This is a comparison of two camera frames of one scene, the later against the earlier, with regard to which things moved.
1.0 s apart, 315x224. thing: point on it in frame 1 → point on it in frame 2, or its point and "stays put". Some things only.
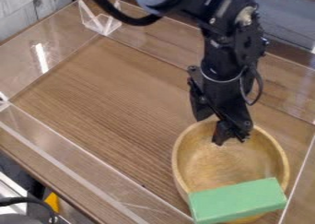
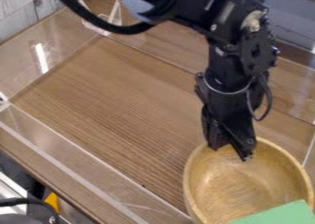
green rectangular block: (238, 200) → (291, 213)
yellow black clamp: (52, 200) stays put
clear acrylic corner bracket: (102, 23) stays put
